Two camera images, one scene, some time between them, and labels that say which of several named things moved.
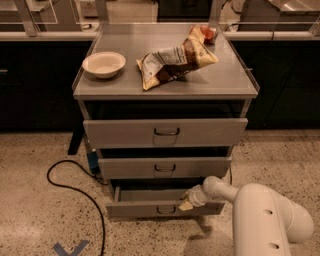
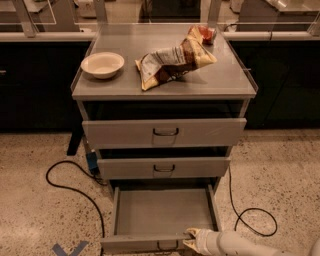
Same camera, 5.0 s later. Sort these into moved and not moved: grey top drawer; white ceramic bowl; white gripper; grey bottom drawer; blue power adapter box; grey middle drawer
Moved: grey bottom drawer; white gripper
Not moved: grey top drawer; blue power adapter box; grey middle drawer; white ceramic bowl
